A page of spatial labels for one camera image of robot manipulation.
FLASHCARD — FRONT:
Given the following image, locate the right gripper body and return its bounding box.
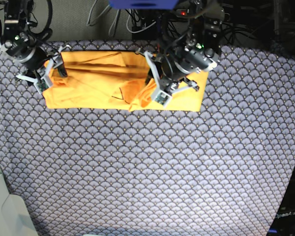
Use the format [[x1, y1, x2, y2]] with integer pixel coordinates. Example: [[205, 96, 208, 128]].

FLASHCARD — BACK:
[[16, 44, 71, 84]]

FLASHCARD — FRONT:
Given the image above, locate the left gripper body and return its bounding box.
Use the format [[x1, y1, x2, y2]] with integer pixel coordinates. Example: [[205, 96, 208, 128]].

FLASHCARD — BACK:
[[135, 49, 200, 96]]

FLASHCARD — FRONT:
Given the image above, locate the yellow T-shirt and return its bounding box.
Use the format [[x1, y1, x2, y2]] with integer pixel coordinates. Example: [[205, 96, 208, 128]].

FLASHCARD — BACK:
[[42, 51, 208, 112]]

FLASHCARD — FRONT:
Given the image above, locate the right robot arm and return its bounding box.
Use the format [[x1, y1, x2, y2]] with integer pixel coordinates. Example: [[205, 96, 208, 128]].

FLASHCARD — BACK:
[[0, 0, 70, 94]]

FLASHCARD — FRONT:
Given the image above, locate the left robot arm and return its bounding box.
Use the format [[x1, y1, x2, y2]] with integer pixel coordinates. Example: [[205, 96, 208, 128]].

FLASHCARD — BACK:
[[136, 0, 225, 105]]

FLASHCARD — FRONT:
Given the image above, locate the black power strip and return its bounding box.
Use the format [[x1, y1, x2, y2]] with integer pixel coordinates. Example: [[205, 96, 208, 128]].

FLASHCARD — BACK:
[[174, 9, 193, 19]]

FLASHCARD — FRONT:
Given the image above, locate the blue fan-pattern tablecloth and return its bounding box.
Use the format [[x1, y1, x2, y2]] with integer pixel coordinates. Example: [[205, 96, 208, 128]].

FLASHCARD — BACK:
[[0, 46, 295, 236]]

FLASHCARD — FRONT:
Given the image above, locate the grey chair seat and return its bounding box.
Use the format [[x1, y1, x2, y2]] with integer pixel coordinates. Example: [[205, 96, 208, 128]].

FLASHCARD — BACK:
[[0, 169, 38, 236]]

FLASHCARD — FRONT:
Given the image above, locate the black OpenArm box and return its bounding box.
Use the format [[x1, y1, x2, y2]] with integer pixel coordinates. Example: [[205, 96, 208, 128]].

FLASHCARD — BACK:
[[267, 168, 295, 236]]

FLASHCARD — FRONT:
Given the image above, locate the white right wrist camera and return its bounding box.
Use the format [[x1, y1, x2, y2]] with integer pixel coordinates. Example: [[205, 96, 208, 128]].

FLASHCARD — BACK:
[[33, 78, 53, 94]]

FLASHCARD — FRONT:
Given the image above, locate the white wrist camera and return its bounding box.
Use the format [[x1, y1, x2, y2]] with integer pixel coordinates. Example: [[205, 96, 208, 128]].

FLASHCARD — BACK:
[[151, 88, 172, 108], [33, 78, 53, 94]]

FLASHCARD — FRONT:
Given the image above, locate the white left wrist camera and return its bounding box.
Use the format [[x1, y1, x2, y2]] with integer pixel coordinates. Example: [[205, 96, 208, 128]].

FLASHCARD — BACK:
[[151, 88, 172, 108]]

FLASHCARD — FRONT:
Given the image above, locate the blue clamp handle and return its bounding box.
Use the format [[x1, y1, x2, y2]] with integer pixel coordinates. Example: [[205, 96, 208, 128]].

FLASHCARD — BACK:
[[156, 18, 162, 38]]

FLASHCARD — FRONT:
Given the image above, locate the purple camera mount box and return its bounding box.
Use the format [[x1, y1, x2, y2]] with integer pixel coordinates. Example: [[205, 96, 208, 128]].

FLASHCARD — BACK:
[[109, 0, 178, 10]]

